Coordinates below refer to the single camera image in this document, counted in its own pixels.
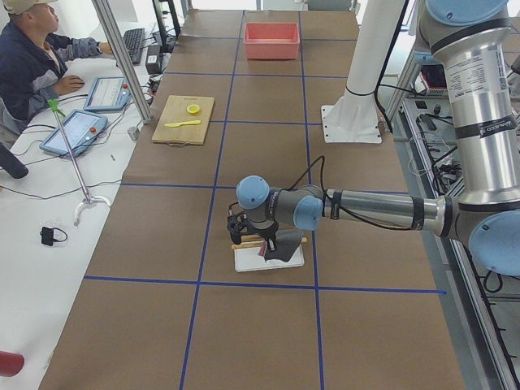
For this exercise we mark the blue teach pendant tablet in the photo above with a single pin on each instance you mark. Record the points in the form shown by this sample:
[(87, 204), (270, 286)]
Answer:
[(81, 128)]

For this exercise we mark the small black clip device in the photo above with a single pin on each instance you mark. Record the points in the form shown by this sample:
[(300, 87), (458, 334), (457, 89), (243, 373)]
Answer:
[(51, 235)]

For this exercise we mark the aluminium frame post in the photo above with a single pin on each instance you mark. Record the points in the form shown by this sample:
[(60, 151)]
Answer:
[(113, 35)]

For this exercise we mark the black keyboard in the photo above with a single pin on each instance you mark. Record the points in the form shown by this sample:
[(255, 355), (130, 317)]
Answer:
[(133, 40)]

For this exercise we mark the wooden rack rod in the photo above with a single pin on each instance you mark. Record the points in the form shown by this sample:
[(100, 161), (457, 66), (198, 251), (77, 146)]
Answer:
[(251, 238), (257, 243)]

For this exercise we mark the black power adapter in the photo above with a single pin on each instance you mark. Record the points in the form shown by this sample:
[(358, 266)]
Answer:
[(154, 59)]

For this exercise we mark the bamboo cutting board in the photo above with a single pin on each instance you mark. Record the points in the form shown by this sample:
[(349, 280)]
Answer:
[(175, 111)]

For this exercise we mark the white rack tray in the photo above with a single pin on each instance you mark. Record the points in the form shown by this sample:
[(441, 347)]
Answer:
[(249, 259)]

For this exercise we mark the yellow plastic knife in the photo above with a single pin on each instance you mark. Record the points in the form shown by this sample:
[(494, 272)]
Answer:
[(183, 123)]

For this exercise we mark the red cylinder object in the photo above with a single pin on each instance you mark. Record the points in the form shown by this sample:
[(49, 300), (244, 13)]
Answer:
[(10, 363)]

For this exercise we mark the metal reacher stick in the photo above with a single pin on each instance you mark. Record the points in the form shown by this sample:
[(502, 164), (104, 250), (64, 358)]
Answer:
[(89, 200)]

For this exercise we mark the pink plastic bin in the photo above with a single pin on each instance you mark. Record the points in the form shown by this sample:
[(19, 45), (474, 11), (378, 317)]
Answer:
[(271, 41)]

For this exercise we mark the grey wiping cloth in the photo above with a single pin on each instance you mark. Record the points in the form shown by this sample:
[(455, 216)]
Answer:
[(282, 246)]

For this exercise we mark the person in blue jacket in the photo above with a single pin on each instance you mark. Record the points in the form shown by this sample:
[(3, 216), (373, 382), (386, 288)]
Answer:
[(34, 61)]

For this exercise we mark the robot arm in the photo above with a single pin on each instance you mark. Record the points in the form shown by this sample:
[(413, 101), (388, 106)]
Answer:
[(466, 37)]

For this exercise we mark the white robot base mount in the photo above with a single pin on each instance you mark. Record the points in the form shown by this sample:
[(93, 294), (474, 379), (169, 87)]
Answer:
[(354, 117)]

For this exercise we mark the yellow lemon slice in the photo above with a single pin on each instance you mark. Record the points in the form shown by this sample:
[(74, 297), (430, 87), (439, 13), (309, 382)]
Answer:
[(193, 109)]

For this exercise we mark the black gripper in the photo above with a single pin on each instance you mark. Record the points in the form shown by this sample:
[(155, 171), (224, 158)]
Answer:
[(269, 236)]

